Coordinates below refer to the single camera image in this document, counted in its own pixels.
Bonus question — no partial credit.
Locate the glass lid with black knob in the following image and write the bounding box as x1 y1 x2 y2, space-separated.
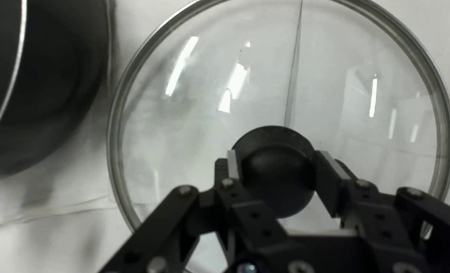
105 0 450 239

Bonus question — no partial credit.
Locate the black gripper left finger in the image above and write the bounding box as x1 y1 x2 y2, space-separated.
100 148 286 273

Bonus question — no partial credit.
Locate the black cooking pot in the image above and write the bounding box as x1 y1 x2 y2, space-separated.
0 0 114 273

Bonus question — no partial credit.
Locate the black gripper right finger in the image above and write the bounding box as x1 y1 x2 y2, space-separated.
312 150 450 273

